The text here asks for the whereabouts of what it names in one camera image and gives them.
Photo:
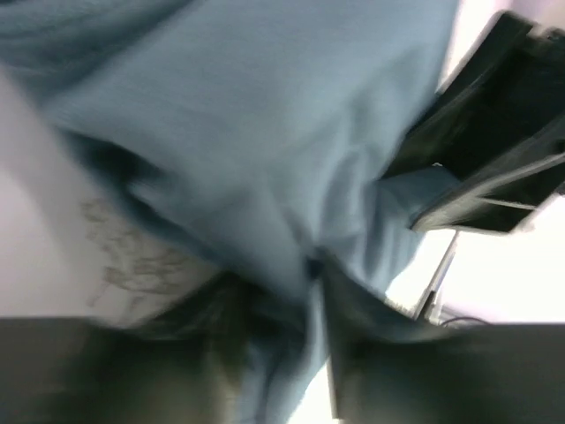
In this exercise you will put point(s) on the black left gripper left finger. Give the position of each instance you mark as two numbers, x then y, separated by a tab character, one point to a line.
187	364

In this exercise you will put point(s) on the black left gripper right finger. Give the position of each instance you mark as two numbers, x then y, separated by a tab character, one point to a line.
388	368

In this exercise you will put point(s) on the blue t shirt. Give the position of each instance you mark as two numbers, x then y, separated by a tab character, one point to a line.
251	133

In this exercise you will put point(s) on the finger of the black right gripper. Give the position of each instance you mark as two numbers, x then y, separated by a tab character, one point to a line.
508	88
498	199

